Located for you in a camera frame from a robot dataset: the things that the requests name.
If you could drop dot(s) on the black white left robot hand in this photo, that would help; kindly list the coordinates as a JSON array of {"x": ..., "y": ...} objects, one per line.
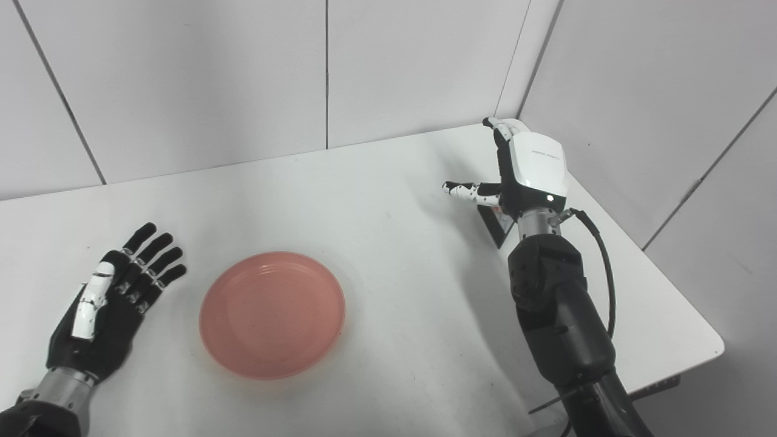
[{"x": 103, "y": 321}]

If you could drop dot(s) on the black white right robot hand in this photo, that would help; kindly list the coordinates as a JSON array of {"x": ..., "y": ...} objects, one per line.
[{"x": 534, "y": 176}]

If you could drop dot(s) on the pink round plate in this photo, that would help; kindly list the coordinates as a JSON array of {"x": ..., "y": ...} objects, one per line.
[{"x": 273, "y": 315}]

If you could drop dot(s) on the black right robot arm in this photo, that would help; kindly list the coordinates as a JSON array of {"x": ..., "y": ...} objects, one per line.
[{"x": 561, "y": 315}]

